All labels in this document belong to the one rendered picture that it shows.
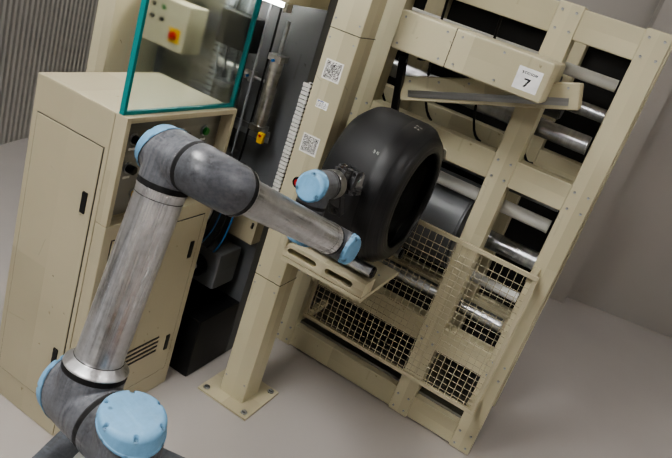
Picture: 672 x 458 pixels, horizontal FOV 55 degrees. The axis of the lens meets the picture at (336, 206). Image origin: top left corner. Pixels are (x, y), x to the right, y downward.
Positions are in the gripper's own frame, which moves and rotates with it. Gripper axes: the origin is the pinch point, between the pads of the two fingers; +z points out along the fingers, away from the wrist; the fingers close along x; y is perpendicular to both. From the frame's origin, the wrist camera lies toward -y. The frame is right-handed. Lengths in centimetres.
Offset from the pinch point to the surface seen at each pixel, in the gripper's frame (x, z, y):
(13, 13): 299, 99, -17
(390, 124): 2.8, 15.1, 21.9
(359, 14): 28, 15, 53
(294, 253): 20.7, 18.4, -38.2
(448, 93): 0, 56, 38
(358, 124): 12.1, 10.6, 17.9
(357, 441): -23, 58, -116
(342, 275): -1.7, 15.3, -35.5
